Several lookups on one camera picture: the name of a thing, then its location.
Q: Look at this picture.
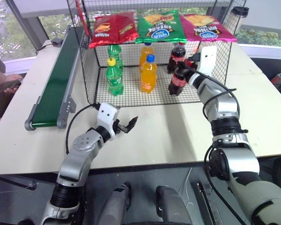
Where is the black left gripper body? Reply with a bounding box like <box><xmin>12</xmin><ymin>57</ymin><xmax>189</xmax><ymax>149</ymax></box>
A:
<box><xmin>112</xmin><ymin>118</ymin><xmax>130</xmax><ymax>135</ymax></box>

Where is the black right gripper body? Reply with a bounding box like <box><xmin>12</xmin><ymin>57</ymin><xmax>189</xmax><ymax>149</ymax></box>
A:
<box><xmin>185</xmin><ymin>58</ymin><xmax>200</xmax><ymax>72</ymax></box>

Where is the cola bottle without visible cap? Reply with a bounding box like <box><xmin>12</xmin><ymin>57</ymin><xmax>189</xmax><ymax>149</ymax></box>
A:
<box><xmin>168</xmin><ymin>67</ymin><xmax>188</xmax><ymax>96</ymax></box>

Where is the green conveyor belt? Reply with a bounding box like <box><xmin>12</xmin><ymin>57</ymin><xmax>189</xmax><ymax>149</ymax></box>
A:
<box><xmin>24</xmin><ymin>25</ymin><xmax>78</xmax><ymax>131</ymax></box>

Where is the red strip on rack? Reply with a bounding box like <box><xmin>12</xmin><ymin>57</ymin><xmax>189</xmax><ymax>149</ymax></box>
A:
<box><xmin>74</xmin><ymin>0</ymin><xmax>88</xmax><ymax>37</ymax></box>

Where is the person's bare hand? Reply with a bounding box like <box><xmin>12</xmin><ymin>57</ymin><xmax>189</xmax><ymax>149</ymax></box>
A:
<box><xmin>3</xmin><ymin>74</ymin><xmax>23</xmax><ymax>94</ymax></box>

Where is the cola bottle red cap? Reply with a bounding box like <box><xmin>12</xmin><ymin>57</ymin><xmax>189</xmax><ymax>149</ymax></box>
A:
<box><xmin>166</xmin><ymin>42</ymin><xmax>187</xmax><ymax>75</ymax></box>

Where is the orange soda bottle blue cap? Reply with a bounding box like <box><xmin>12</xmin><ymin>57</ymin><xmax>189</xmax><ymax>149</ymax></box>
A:
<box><xmin>140</xmin><ymin>54</ymin><xmax>158</xmax><ymax>94</ymax></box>

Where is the orange soda bottle yellow cap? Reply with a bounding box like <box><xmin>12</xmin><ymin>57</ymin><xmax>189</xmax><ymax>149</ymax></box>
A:
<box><xmin>139</xmin><ymin>42</ymin><xmax>155</xmax><ymax>71</ymax></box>

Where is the pink chips bag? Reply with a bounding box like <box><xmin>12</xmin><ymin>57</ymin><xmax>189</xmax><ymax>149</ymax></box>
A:
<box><xmin>179</xmin><ymin>13</ymin><xmax>237</xmax><ymax>43</ymax></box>

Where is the green chips bag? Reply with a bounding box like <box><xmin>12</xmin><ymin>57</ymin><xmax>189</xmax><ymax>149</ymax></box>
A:
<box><xmin>135</xmin><ymin>10</ymin><xmax>187</xmax><ymax>45</ymax></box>

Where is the green soda bottle yellow cap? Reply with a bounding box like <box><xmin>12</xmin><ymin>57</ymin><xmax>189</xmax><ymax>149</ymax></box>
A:
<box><xmin>105</xmin><ymin>58</ymin><xmax>124</xmax><ymax>96</ymax></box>

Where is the white tumbler black lid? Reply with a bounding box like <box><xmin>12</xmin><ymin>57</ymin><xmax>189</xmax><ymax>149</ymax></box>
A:
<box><xmin>224</xmin><ymin>6</ymin><xmax>250</xmax><ymax>36</ymax></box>

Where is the grey rounded robot leg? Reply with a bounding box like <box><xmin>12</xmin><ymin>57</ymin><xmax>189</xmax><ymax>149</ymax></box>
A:
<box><xmin>97</xmin><ymin>181</ymin><xmax>132</xmax><ymax>225</ymax></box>
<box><xmin>155</xmin><ymin>185</ymin><xmax>197</xmax><ymax>225</ymax></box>

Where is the red chips bag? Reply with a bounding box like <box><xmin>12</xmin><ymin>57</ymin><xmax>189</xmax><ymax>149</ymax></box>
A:
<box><xmin>88</xmin><ymin>11</ymin><xmax>139</xmax><ymax>49</ymax></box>

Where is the black power adapter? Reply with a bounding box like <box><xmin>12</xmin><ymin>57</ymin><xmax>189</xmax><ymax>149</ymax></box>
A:
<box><xmin>51</xmin><ymin>37</ymin><xmax>64</xmax><ymax>47</ymax></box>

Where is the dark phone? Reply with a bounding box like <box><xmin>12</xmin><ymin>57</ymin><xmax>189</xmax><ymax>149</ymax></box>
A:
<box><xmin>0</xmin><ymin>79</ymin><xmax>22</xmax><ymax>91</ymax></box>

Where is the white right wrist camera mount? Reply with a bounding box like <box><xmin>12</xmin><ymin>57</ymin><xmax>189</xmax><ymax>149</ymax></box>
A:
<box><xmin>196</xmin><ymin>45</ymin><xmax>218</xmax><ymax>77</ymax></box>

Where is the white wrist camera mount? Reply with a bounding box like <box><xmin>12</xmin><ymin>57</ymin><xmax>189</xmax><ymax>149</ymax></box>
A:
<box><xmin>196</xmin><ymin>45</ymin><xmax>218</xmax><ymax>77</ymax></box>
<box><xmin>96</xmin><ymin>102</ymin><xmax>120</xmax><ymax>141</ymax></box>

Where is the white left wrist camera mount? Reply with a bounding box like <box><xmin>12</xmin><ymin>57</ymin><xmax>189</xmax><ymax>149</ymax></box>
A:
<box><xmin>96</xmin><ymin>102</ymin><xmax>120</xmax><ymax>141</ymax></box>

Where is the black wire rack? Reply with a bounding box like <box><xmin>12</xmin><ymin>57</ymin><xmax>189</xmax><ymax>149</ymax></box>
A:
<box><xmin>67</xmin><ymin>0</ymin><xmax>248</xmax><ymax>107</ymax></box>

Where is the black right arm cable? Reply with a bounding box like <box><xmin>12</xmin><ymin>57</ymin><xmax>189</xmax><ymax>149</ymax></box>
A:
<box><xmin>193</xmin><ymin>71</ymin><xmax>238</xmax><ymax>122</ymax></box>

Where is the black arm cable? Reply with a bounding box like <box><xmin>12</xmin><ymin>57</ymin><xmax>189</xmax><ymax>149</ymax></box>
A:
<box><xmin>193</xmin><ymin>71</ymin><xmax>238</xmax><ymax>122</ymax></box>
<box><xmin>65</xmin><ymin>104</ymin><xmax>101</xmax><ymax>155</ymax></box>

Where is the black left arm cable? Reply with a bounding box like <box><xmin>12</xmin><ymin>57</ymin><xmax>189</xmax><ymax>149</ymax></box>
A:
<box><xmin>65</xmin><ymin>104</ymin><xmax>101</xmax><ymax>155</ymax></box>

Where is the black metal rail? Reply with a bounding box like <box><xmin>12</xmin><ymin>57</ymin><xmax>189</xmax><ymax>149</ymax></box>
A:
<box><xmin>196</xmin><ymin>180</ymin><xmax>222</xmax><ymax>225</ymax></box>

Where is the black adapter cable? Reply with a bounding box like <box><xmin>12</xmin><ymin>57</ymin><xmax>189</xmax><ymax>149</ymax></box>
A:
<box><xmin>35</xmin><ymin>42</ymin><xmax>54</xmax><ymax>53</ymax></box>

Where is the grey window frame post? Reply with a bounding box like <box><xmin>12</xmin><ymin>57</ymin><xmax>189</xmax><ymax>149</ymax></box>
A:
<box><xmin>6</xmin><ymin>0</ymin><xmax>50</xmax><ymax>52</ymax></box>

